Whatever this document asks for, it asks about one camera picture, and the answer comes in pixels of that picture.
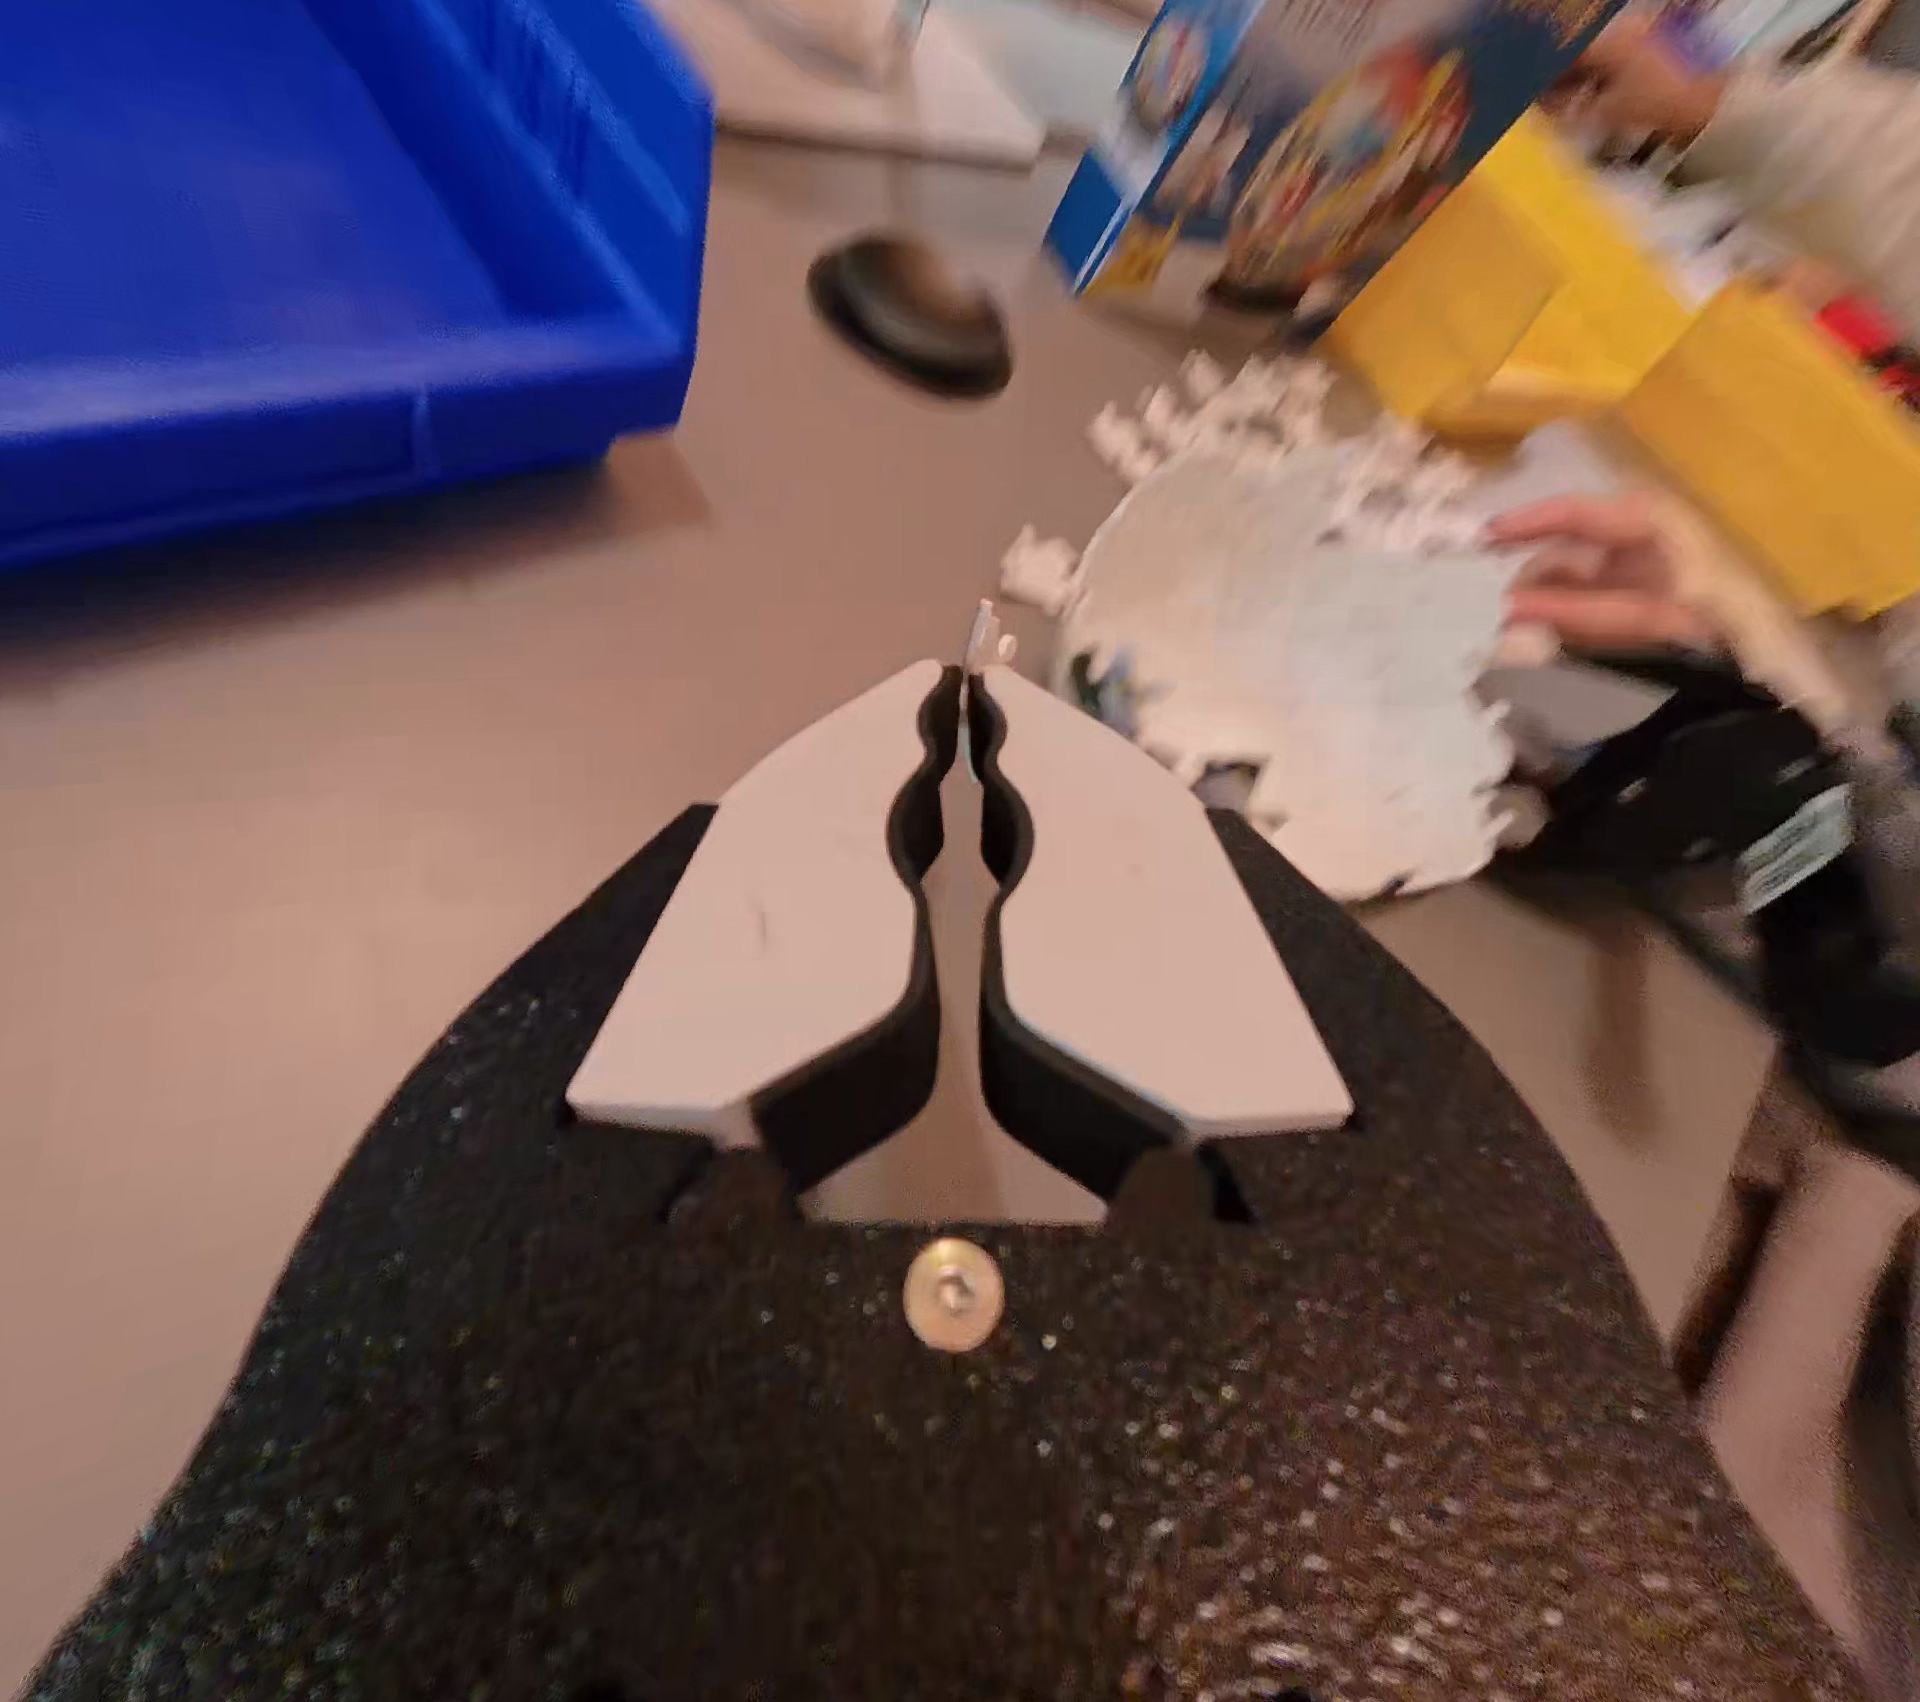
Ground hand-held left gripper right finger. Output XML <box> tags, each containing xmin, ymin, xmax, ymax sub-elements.
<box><xmin>967</xmin><ymin>664</ymin><xmax>1360</xmax><ymax>1198</ymax></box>

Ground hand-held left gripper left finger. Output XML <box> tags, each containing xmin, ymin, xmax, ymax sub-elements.
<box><xmin>565</xmin><ymin>659</ymin><xmax>967</xmax><ymax>1198</ymax></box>

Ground white puzzle piece pile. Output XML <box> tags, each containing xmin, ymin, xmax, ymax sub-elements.
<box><xmin>1054</xmin><ymin>438</ymin><xmax>1555</xmax><ymax>905</ymax></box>

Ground person's right forearm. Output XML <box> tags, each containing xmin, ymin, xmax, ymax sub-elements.
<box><xmin>1681</xmin><ymin>532</ymin><xmax>1909</xmax><ymax>761</ymax></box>

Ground another person's forearm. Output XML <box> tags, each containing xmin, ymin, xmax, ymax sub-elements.
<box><xmin>1687</xmin><ymin>59</ymin><xmax>1920</xmax><ymax>286</ymax></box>

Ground single white puzzle piece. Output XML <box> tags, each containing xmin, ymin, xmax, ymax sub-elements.
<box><xmin>1001</xmin><ymin>526</ymin><xmax>1084</xmax><ymax>611</ymax></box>

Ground pile of white puzzle pieces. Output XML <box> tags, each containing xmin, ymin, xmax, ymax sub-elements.
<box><xmin>1086</xmin><ymin>348</ymin><xmax>1340</xmax><ymax>493</ymax></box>

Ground colourful puzzle box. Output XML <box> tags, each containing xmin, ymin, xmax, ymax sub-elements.
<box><xmin>1040</xmin><ymin>0</ymin><xmax>1704</xmax><ymax>343</ymax></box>

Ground person's right hand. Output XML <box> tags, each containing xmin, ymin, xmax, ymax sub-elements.
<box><xmin>1488</xmin><ymin>497</ymin><xmax>1720</xmax><ymax>654</ymax></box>

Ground yellow plastic bin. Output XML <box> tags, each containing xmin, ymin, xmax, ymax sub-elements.
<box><xmin>1316</xmin><ymin>113</ymin><xmax>1700</xmax><ymax>449</ymax></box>
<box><xmin>1616</xmin><ymin>280</ymin><xmax>1920</xmax><ymax>625</ymax></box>

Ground black round table grommet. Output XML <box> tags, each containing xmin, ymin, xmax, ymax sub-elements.
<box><xmin>806</xmin><ymin>232</ymin><xmax>1016</xmax><ymax>401</ymax></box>

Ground blue plastic bin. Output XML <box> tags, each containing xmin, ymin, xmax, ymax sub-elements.
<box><xmin>0</xmin><ymin>0</ymin><xmax>719</xmax><ymax>574</ymax></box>

